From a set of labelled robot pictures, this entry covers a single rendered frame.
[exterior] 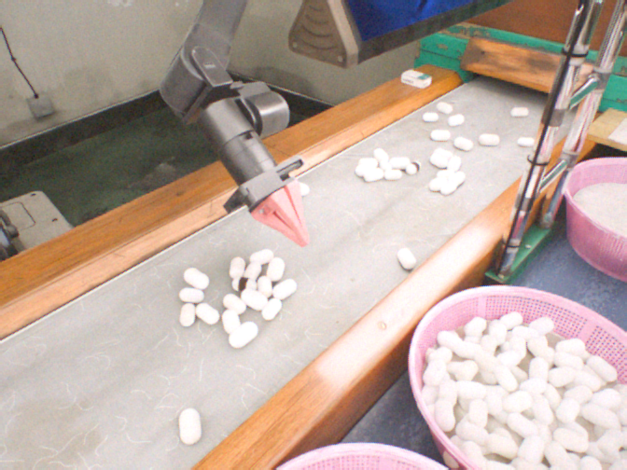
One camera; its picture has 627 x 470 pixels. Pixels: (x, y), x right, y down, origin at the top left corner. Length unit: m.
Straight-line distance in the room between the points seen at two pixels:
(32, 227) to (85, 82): 1.53
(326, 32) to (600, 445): 0.48
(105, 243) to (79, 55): 2.08
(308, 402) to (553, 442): 0.24
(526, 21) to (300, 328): 0.89
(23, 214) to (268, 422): 1.05
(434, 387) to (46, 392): 0.42
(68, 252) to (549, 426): 0.63
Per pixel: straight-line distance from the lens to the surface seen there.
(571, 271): 0.87
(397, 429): 0.61
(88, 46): 2.77
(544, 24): 1.23
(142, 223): 0.76
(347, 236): 0.73
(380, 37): 0.49
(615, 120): 1.15
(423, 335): 0.58
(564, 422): 0.60
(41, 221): 1.37
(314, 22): 0.48
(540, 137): 0.63
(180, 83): 0.63
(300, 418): 0.50
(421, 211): 0.80
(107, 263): 0.72
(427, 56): 1.36
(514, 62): 1.20
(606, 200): 0.96
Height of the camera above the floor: 1.20
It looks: 39 degrees down
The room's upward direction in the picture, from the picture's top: straight up
